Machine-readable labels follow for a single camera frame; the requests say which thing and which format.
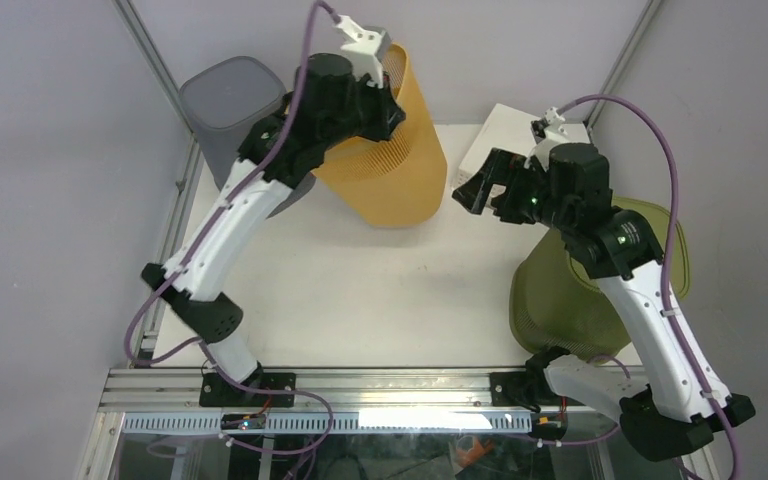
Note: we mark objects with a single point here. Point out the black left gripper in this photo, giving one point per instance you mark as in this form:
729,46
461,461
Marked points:
388,115

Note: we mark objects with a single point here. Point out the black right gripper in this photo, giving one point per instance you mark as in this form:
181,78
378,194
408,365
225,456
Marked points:
501,169

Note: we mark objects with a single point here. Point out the white perforated plastic basket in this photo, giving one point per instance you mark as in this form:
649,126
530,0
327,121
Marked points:
504,128

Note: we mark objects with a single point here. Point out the yellow slatted bin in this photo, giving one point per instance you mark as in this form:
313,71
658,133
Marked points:
399,183

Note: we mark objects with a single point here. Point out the large grey slatted bin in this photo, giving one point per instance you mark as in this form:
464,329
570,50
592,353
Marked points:
222,103

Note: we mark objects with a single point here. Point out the green slatted bin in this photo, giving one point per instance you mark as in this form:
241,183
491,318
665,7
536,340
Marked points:
591,292

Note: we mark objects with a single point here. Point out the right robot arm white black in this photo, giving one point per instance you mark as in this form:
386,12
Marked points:
682,403

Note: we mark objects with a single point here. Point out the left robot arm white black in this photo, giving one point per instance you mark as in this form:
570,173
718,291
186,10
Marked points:
269,168

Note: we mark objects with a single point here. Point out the orange object under table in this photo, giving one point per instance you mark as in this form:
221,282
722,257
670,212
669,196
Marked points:
470,448

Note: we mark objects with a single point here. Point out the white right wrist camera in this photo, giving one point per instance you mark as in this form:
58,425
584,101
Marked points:
551,130

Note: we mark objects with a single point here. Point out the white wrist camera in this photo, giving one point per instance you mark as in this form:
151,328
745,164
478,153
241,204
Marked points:
365,48
551,130

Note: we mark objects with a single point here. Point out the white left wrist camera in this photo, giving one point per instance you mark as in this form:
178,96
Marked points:
365,48

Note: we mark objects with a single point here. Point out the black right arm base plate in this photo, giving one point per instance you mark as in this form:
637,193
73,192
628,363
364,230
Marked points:
514,389

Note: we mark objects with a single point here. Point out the white slotted cable duct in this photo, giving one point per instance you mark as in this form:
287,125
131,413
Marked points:
365,421

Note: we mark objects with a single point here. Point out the aluminium mounting rail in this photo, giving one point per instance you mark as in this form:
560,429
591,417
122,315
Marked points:
345,389

